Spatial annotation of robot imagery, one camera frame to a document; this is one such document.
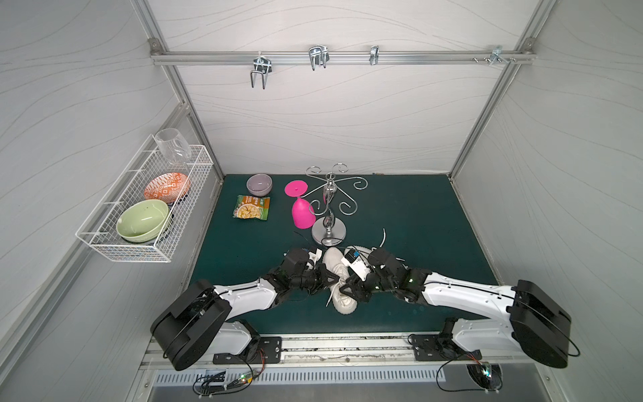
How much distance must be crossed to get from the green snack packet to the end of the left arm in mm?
411

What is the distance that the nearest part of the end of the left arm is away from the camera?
661 millimetres

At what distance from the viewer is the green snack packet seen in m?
1.06
